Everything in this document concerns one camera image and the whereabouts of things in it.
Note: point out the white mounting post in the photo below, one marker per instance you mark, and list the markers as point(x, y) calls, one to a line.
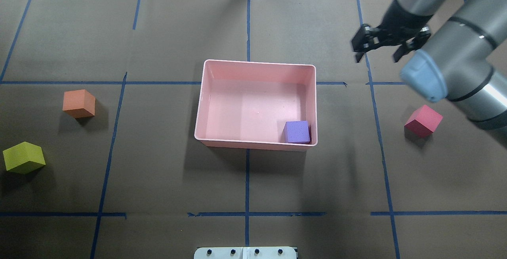
point(245, 252)

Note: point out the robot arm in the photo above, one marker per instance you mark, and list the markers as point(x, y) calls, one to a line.
point(451, 40)

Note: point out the red foam block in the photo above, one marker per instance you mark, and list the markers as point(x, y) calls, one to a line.
point(423, 122)

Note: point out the yellow-green foam block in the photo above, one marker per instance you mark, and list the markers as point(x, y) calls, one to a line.
point(24, 158)

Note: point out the purple foam block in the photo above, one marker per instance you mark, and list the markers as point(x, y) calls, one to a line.
point(297, 132)

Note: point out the orange foam block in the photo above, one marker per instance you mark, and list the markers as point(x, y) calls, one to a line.
point(79, 104)

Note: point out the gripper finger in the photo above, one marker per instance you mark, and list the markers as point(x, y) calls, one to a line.
point(362, 41)
point(415, 44)

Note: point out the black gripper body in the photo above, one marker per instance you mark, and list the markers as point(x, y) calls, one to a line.
point(400, 18)

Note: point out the pink plastic bin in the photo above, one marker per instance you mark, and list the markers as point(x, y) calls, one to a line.
point(246, 105)

